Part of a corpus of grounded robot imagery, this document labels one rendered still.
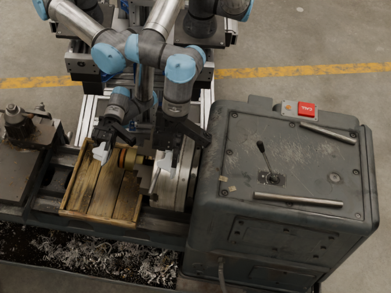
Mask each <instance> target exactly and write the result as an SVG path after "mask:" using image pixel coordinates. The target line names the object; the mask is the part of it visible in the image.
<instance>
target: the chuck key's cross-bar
mask: <svg viewBox="0 0 391 293"><path fill-rule="evenodd" d="M165 154H166V153H165V152H164V153H163V155H162V157H161V159H164V158H165ZM160 171H161V168H159V167H158V168H157V170H156V173H155V176H154V178H153V181H152V183H151V186H150V189H149V191H148V195H152V192H153V190H154V187H155V184H156V182H157V179H158V176H159V174H160Z"/></svg>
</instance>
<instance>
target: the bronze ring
mask: <svg viewBox="0 0 391 293"><path fill-rule="evenodd" d="M145 158H146V156H145V155H139V154H137V149H133V148H129V149H127V148H121V149H120V151H119V155H118V168H121V169H124V168H125V170H128V171H133V167H134V164H135V163H136V164H140V165H145Z"/></svg>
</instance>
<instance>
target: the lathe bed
mask: <svg viewBox="0 0 391 293"><path fill-rule="evenodd" d="M80 150H81V146H75V145H68V144H61V143H60V145H57V154H54V153H53V155H52V157H53V158H51V160H50V163H49V165H48V168H47V171H46V172H45V175H44V178H43V180H42V183H44V186H46V187H44V186H43V185H42V184H41V185H40V188H39V190H38V193H37V198H36V201H35V203H34V206H33V208H32V209H31V211H30V213H29V216H28V218H27V220H26V222H25V223H21V222H16V221H10V220H4V219H0V220H2V221H9V222H12V223H19V224H25V225H29V226H36V227H42V228H48V229H53V230H59V231H65V232H70V233H76V234H82V235H89V236H93V237H99V238H106V239H110V240H116V241H123V242H129V243H133V244H139V245H146V246H152V247H156V248H162V249H169V250H173V251H179V252H185V248H186V241H187V237H188V236H189V229H190V218H191V215H192V214H191V211H192V207H193V201H194V198H193V199H189V198H187V201H186V206H185V210H184V212H178V211H175V210H167V209H161V208H155V207H150V203H149V200H150V196H148V195H144V198H145V199H146V200H143V201H144V202H145V203H143V202H142V205H141V210H140V214H139V217H138V222H137V226H136V229H132V228H126V227H119V226H113V225H107V224H101V223H94V222H90V221H86V220H78V219H71V218H67V217H61V216H60V215H59V213H58V210H59V208H60V205H61V204H60V203H62V200H63V197H64V195H65V192H66V190H65V189H67V187H68V184H69V181H70V179H71V176H72V173H73V169H74V166H75V164H76V161H77V159H76V158H78V155H79V153H80ZM63 155H64V157H63ZM74 155H76V156H74ZM57 158H58V160H57ZM53 159H54V162H53ZM72 164H74V165H72ZM64 174H65V175H64ZM50 175H53V176H52V177H51V176H50ZM57 175H58V176H57ZM46 178H48V181H49V182H48V181H45V179H46ZM61 179H62V180H61ZM64 179H65V180H64ZM59 180H60V183H59ZM53 181H54V182H53ZM61 184H62V185H61ZM63 184H64V186H63ZM55 185H56V187H54V186H55ZM62 186H63V189H61V188H62ZM39 195H40V196H39ZM42 196H43V198H42ZM39 198H40V199H39ZM57 199H58V200H57ZM56 202H58V203H56ZM55 203H56V204H55ZM54 204H55V205H54ZM47 207H48V208H47ZM57 207H58V208H57ZM56 210H57V211H56ZM144 213H145V214H144ZM140 219H142V220H140ZM139 222H140V223H139Z"/></svg>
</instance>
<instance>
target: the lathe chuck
mask: <svg viewBox="0 0 391 293"><path fill-rule="evenodd" d="M185 140H186V135H185V134H184V138H183V143H182V148H181V151H180V158H179V162H178V164H177V170H176V175H175V176H174V178H173V179H170V172H168V171H166V170H164V169H161V171H160V174H159V176H158V179H157V182H156V184H155V187H154V190H153V192H152V194H153V193H155V194H157V195H159V198H158V201H153V200H152V199H150V207H155V208H161V209H167V210H175V199H176V191H177V184H178V179H179V172H180V166H181V162H182V156H183V150H184V144H185ZM162 155H163V152H162V151H159V150H156V154H155V159H154V166H153V170H152V177H151V183H152V181H153V178H154V176H155V173H156V170H157V168H158V166H157V161H158V160H161V157H162Z"/></svg>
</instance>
